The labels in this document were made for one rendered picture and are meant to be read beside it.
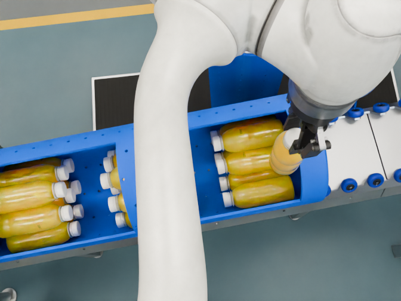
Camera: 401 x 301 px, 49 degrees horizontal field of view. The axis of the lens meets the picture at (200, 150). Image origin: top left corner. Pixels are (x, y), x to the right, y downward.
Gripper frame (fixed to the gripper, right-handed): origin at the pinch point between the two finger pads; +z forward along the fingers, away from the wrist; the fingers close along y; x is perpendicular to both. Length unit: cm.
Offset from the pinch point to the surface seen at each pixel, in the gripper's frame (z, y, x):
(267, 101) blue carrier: 26.0, 16.3, -1.0
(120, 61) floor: 144, 97, 51
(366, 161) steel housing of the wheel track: 52, 2, -29
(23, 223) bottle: 32, -1, 63
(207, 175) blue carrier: 49, 6, 17
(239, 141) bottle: 32.0, 9.3, 7.2
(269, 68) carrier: 54, 37, -9
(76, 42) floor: 144, 114, 74
